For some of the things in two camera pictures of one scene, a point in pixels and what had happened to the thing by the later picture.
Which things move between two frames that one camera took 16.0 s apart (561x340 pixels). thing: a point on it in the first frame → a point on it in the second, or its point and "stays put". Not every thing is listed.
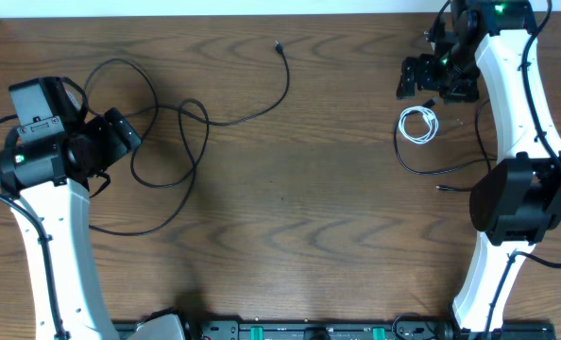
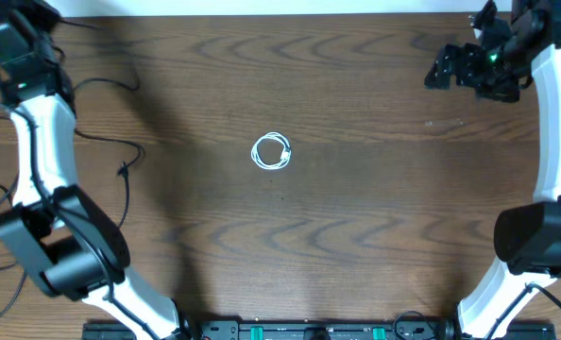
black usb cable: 180,110 → 125,169
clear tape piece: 450,122 stays put
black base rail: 351,331 stays put
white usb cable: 430,115 → 285,153
